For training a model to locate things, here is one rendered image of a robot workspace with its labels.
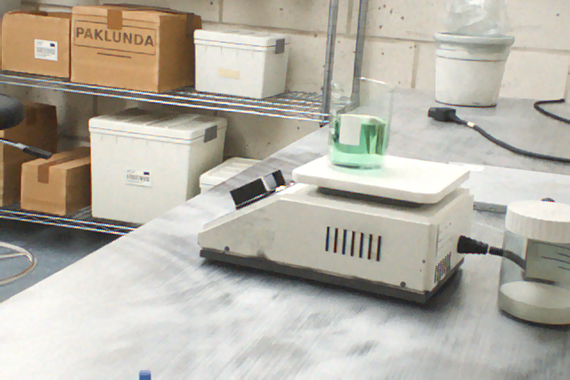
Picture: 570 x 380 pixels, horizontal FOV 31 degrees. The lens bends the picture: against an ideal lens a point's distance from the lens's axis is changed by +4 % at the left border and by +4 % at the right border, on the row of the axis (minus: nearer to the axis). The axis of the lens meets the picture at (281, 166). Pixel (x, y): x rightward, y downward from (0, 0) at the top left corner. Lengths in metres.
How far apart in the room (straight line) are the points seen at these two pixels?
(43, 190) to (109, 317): 2.60
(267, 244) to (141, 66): 2.29
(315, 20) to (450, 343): 2.64
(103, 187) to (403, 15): 1.09
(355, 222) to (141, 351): 0.20
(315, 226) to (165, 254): 0.14
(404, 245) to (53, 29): 2.59
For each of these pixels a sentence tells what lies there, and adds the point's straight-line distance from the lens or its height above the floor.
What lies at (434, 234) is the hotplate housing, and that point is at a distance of 0.76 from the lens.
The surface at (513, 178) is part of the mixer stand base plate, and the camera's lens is 1.23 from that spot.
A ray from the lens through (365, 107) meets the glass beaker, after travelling 0.79.
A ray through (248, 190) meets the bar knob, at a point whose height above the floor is 0.81.
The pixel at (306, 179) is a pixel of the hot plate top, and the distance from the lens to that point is 0.78.
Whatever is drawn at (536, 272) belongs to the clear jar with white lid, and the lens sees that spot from 0.76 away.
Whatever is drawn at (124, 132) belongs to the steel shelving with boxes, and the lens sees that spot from 3.14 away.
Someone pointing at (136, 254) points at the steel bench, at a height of 0.75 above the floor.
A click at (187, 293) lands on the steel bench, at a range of 0.76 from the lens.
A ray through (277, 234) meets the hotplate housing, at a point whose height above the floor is 0.79.
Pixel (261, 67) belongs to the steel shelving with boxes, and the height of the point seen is 0.66.
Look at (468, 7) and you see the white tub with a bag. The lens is 1.86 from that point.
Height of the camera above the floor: 1.01
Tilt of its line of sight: 12 degrees down
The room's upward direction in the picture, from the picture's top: 4 degrees clockwise
